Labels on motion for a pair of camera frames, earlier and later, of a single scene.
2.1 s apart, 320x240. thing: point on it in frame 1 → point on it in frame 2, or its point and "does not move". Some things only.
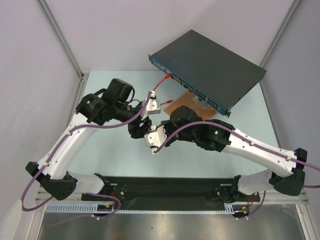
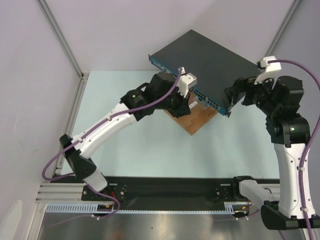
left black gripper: [136, 131] → [182, 108]
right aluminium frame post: [295, 4] does not move
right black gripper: [164, 125] → [240, 91]
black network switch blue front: [212, 73] does not move
